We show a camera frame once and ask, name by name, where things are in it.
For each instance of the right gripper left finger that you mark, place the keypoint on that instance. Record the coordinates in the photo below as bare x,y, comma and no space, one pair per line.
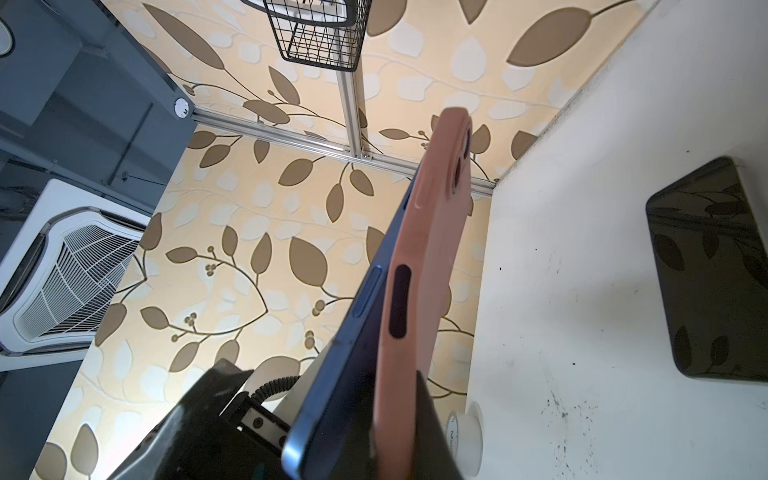
358,461

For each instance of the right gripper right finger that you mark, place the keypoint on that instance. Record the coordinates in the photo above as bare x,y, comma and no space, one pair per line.
432,457

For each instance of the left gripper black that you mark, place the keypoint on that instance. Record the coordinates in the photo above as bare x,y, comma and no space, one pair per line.
215,431

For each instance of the blue phone black screen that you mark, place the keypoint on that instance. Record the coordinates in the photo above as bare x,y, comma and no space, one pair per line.
711,265

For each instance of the black wire basket back wall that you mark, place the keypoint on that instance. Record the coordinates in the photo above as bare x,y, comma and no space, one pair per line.
322,34

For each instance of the ceiling air conditioner vent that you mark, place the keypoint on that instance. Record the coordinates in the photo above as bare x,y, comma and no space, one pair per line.
60,274

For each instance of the white tape roll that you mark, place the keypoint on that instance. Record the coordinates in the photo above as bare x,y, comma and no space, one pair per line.
464,437

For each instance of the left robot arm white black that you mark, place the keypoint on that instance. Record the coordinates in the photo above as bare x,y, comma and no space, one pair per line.
273,387

